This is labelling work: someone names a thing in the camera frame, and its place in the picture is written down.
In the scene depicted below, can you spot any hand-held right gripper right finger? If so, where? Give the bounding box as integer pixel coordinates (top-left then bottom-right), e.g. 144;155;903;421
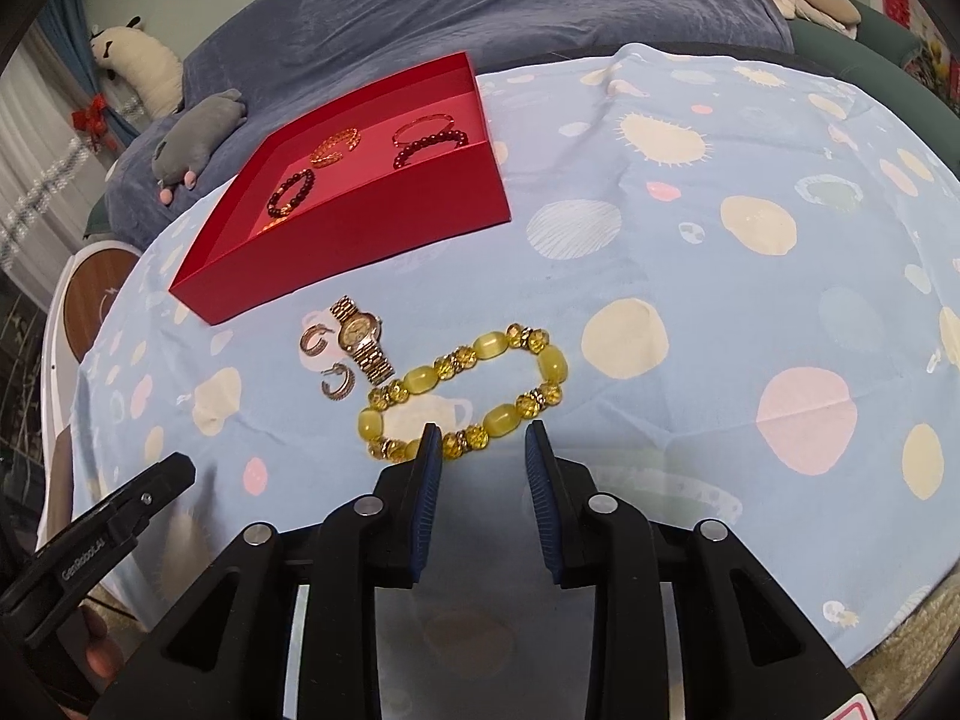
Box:
523;420;863;720

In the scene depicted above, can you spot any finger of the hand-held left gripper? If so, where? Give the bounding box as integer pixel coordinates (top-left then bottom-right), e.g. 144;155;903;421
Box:
75;454;197;541

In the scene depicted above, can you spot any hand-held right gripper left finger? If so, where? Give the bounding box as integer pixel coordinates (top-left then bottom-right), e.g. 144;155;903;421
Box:
90;422;445;720

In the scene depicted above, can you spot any yellow chunky bead bracelet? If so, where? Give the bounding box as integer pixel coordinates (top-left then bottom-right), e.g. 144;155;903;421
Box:
356;322;569;464

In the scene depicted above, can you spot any red cardboard box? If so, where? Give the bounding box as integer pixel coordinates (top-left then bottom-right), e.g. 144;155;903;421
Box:
169;51;513;327

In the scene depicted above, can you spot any black bead bracelet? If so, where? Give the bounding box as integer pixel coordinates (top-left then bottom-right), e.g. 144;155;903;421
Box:
266;169;316;220

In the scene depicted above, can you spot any dark red bead bracelet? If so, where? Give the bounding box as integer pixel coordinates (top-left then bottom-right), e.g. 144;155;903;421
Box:
392;131;470;168

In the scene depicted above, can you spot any gold chain bracelet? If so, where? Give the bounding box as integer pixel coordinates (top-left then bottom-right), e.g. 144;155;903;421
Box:
310;129;362;170

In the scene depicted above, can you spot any rose gold bangle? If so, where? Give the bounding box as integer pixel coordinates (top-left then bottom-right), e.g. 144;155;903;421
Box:
392;114;457;147

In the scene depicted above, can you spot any person's left hand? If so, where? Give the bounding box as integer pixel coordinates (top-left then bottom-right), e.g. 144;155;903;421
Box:
64;604;125;720

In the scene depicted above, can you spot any gold wrist watch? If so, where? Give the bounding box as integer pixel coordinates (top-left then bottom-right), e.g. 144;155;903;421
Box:
330;296;395;385

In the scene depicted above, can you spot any round wooden top stool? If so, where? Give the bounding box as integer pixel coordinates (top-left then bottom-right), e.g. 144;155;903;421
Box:
45;240;143;421

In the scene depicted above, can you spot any light blue spotted tablecloth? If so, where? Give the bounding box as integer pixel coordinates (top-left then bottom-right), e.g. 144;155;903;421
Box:
37;43;960;672

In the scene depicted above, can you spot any grey plush toy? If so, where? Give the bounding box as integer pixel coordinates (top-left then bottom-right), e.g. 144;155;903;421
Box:
152;88;248;205

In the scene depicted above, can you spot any red ribbon bow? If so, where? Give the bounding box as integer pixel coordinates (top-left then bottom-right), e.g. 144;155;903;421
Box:
71;90;113;155

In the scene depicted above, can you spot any window curtain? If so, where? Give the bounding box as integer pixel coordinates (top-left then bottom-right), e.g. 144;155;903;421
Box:
0;0;143;271

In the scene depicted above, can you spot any cream fluffy blanket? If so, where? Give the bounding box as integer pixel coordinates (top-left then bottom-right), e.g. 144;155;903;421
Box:
847;592;960;720

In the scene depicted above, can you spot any white plush toy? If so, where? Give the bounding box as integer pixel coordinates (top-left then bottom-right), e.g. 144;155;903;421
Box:
90;15;185;121

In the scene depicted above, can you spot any blue-grey blanket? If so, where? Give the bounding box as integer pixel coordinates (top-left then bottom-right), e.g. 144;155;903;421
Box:
105;0;794;226

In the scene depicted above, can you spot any green sofa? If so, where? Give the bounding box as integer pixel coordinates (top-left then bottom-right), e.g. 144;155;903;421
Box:
791;0;960;181

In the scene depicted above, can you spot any floral printed cloth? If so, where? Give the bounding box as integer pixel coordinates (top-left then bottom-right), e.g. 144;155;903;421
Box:
900;15;960;113

